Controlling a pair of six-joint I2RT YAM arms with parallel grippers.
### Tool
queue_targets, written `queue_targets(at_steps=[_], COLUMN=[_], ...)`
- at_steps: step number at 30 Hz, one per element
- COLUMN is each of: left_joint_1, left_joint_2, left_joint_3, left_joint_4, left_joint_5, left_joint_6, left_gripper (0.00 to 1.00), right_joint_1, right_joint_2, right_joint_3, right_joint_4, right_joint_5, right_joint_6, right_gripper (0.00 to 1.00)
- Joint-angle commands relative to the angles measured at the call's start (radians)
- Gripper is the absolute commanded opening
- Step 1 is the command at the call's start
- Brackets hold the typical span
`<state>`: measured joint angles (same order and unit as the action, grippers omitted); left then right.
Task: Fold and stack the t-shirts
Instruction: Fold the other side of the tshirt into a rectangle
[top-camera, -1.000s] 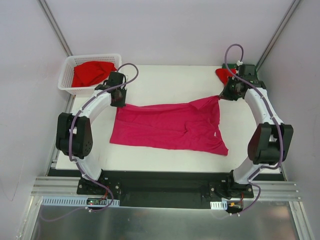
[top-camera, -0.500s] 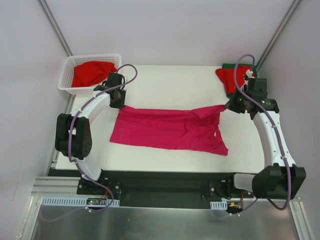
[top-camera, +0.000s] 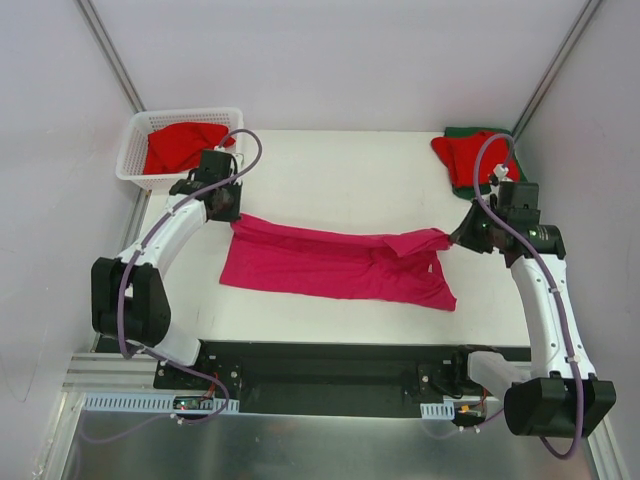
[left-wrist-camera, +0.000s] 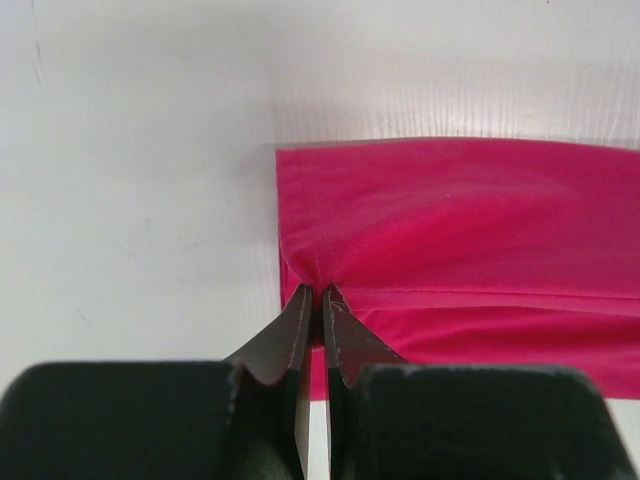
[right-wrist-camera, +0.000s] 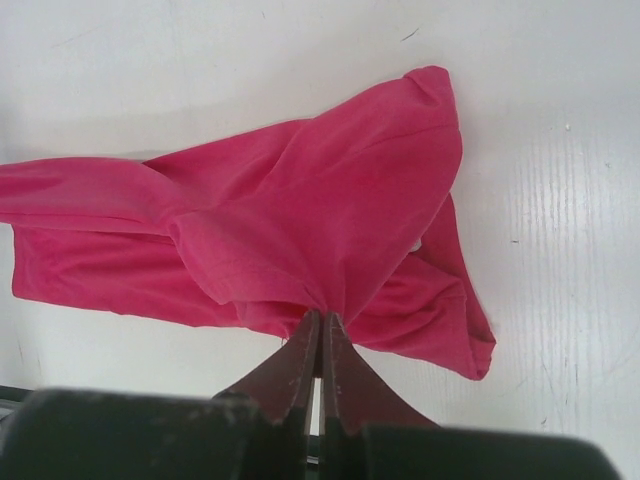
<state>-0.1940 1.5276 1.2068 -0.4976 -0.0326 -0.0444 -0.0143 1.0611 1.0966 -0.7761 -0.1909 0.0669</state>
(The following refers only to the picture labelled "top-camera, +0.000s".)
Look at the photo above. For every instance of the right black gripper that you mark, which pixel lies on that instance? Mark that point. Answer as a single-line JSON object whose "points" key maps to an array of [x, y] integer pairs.
{"points": [[470, 233]]}

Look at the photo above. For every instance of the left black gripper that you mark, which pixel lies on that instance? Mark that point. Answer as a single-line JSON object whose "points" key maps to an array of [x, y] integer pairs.
{"points": [[226, 206]]}

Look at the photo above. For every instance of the pink t shirt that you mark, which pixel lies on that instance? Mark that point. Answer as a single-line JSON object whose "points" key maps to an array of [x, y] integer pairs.
{"points": [[401, 268]]}

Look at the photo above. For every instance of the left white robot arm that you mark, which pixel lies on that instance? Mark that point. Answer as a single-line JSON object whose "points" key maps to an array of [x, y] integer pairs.
{"points": [[128, 298]]}

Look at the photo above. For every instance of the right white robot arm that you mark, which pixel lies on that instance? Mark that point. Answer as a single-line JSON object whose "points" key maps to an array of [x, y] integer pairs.
{"points": [[561, 395]]}

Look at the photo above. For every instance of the folded green t shirt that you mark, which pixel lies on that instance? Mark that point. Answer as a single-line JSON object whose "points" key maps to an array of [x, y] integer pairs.
{"points": [[468, 193]]}

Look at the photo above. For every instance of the red crumpled t shirt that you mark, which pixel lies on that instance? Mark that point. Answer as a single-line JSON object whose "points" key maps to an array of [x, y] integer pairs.
{"points": [[177, 147]]}

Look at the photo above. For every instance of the folded red t shirt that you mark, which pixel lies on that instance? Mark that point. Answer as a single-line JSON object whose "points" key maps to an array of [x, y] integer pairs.
{"points": [[459, 156]]}

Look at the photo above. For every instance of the white plastic basket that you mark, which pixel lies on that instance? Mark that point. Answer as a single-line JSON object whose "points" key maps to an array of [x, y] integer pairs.
{"points": [[132, 155]]}

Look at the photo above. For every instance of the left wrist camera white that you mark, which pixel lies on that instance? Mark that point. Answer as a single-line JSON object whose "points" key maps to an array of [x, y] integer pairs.
{"points": [[238, 161]]}

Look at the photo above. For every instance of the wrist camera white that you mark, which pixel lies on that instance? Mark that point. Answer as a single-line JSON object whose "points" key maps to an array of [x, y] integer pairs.
{"points": [[499, 174], [238, 161]]}

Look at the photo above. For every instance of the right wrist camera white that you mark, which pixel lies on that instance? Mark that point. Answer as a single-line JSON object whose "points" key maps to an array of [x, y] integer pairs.
{"points": [[499, 174]]}

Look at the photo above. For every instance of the right grey cable duct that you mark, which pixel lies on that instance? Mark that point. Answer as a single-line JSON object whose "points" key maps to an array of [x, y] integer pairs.
{"points": [[444, 411]]}

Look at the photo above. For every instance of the grey cable duct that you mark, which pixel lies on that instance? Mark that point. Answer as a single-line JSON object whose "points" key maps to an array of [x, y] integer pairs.
{"points": [[444, 411], [158, 404]]}

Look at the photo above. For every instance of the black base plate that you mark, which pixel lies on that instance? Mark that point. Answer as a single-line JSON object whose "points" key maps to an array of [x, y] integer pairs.
{"points": [[352, 380]]}

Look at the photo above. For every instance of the left grey cable duct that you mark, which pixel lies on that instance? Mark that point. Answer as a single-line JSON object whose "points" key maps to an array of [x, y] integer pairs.
{"points": [[158, 404]]}

